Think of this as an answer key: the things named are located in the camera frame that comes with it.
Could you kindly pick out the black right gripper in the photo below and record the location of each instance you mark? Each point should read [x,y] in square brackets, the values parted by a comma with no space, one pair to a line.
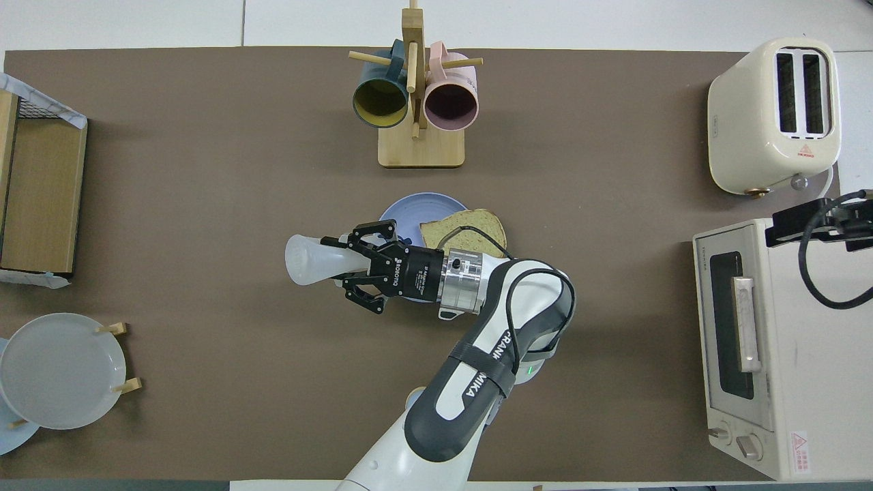
[856,225]

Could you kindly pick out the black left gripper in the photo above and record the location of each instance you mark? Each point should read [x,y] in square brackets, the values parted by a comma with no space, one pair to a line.
[416,273]

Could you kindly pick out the white bottle navy cap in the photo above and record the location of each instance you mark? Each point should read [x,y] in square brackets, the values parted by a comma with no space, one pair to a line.
[307,262]

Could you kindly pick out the toasted bread slice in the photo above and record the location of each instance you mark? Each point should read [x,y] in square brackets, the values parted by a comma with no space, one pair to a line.
[470,228]

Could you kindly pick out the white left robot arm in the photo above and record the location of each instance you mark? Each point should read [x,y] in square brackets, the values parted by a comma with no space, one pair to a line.
[450,402]

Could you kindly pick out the blue round plate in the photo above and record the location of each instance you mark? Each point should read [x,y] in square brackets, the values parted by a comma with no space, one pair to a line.
[423,208]

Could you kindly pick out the grey plate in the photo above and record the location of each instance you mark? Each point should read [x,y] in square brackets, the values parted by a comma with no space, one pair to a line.
[54,368]

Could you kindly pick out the light blue plate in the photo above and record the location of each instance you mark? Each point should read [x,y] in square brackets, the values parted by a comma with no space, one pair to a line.
[10,443]

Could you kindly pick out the cream two-slot toaster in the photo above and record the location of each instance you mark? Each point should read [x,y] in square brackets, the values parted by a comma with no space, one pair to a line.
[750,123]

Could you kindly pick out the wooden mug tree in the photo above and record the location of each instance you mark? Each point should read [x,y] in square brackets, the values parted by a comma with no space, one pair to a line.
[423,150]

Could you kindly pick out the white toaster oven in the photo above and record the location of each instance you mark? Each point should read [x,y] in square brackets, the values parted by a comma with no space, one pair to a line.
[818,375]

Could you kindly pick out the teal mug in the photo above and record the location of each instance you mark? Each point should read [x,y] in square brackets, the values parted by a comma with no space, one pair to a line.
[380,102]

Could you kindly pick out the brown table mat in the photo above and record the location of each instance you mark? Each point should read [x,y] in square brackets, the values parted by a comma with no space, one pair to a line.
[307,423]

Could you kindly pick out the pink mug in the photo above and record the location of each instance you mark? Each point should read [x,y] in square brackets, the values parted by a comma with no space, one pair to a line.
[450,102]

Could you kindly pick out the wooden dish rack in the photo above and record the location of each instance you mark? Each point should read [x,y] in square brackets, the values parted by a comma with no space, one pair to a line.
[126,386]

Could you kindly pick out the wooden two-tier shelf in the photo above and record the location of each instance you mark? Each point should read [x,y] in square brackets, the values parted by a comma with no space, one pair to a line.
[41,198]

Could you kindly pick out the patterned white cloth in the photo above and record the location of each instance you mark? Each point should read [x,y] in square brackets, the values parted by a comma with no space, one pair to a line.
[34,278]
[61,112]

